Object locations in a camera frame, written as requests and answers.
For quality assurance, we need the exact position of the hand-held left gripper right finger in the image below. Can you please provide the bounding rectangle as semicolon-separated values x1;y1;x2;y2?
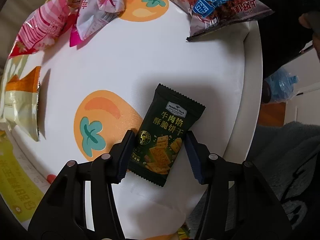
184;131;293;240

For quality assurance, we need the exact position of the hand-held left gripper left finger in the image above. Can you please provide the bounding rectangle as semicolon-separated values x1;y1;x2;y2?
27;129;136;240

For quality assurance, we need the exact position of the dark green cracker packet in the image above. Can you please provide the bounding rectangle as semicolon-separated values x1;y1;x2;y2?
127;83;206;188

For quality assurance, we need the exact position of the yellow printed box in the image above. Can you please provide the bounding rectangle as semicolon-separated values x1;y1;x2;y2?
0;135;50;225

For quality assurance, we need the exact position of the grey fuzzy rug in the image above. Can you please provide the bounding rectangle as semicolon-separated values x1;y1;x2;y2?
190;121;320;240

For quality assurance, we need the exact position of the white orange-print tablecloth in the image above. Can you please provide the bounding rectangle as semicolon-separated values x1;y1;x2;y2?
0;0;252;240

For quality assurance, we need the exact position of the blue plastic water bottle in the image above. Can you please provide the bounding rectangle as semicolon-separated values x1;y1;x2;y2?
264;67;300;103

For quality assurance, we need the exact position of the cream orange snack packet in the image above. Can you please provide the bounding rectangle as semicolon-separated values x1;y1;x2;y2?
0;66;42;142

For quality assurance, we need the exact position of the person's dark clothing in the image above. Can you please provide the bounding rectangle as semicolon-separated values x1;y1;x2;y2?
215;0;320;81

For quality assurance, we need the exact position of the pink white snack packet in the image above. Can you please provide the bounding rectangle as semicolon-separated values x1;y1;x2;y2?
69;0;125;48

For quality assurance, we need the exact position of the brown blue snack packet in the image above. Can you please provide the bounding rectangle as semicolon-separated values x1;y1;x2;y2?
167;0;275;42

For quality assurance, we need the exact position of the pink striped snack packet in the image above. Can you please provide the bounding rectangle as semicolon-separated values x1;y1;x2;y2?
9;0;77;58

